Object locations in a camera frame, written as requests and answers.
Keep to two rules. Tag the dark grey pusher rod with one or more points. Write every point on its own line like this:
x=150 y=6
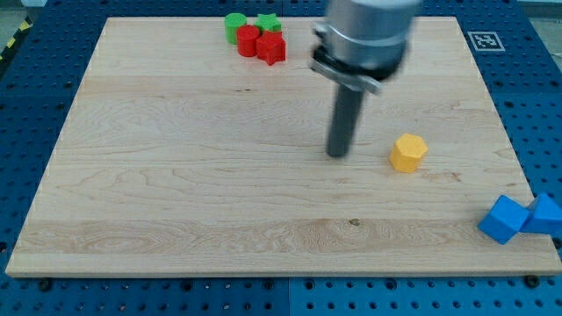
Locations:
x=348 y=104

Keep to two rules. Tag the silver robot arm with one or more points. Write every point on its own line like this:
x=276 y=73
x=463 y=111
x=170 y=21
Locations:
x=379 y=17

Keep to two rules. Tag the red star block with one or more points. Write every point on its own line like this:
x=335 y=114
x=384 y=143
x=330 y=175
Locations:
x=271 y=47

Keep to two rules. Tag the yellow hexagon block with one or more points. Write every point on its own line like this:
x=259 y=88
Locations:
x=408 y=152

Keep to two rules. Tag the green cylinder block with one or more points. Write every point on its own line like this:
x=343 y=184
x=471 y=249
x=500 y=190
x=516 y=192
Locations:
x=232 y=22

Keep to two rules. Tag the blue triangle block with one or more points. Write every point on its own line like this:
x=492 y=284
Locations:
x=545 y=216

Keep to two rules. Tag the green star block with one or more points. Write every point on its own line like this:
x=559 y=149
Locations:
x=268 y=22

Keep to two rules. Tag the red cylinder block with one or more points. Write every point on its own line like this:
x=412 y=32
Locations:
x=246 y=37

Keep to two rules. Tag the white fiducial marker tag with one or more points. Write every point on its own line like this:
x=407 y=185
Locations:
x=484 y=41

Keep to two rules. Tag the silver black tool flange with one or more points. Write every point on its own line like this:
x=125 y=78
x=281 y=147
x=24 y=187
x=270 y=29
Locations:
x=358 y=63

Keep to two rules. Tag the wooden board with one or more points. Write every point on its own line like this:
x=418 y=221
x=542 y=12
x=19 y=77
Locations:
x=180 y=158

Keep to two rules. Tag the blue cube block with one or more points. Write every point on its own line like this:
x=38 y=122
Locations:
x=504 y=220

